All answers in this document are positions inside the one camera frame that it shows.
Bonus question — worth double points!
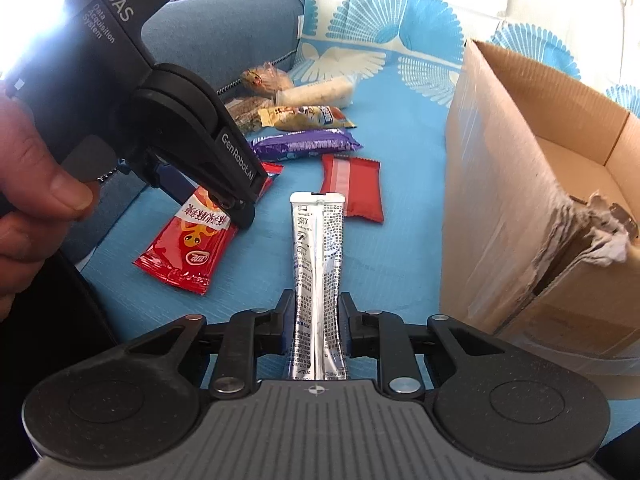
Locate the red orange snack packet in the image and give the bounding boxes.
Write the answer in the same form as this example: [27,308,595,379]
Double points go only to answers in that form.
[132,160,284,296]

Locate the clear wrapped pastry packet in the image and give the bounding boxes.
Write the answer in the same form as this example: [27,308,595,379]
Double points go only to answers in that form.
[240,62,294,98]

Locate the white rice bar packet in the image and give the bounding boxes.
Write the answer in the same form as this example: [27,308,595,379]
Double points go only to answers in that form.
[274,75,359,108]

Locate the blue fabric sofa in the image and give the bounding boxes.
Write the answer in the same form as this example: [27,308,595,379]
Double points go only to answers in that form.
[62,0,303,269]

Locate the dark red snack packet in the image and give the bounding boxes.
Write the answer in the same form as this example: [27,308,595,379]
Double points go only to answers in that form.
[320,154,384,223]

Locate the person's left hand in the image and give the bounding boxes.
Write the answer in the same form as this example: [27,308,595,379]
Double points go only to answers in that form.
[0,96,100,318]

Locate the silver snack stick packet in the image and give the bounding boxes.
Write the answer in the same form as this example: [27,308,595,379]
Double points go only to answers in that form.
[288,192,347,380]

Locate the yellow snack bar packet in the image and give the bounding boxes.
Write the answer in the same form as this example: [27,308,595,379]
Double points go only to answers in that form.
[258,105,356,132]

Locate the brown cardboard box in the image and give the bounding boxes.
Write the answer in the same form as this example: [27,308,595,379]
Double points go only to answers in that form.
[440,40,639,399]

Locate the blue white patterned cloth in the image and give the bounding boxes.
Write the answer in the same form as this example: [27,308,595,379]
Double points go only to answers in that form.
[79,0,640,441]

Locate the round nut cake packet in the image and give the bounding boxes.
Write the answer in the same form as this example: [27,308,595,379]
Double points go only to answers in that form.
[224,96,273,136]

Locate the purple chocolate bar packet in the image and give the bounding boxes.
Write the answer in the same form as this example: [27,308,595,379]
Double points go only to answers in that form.
[250,128,362,162]

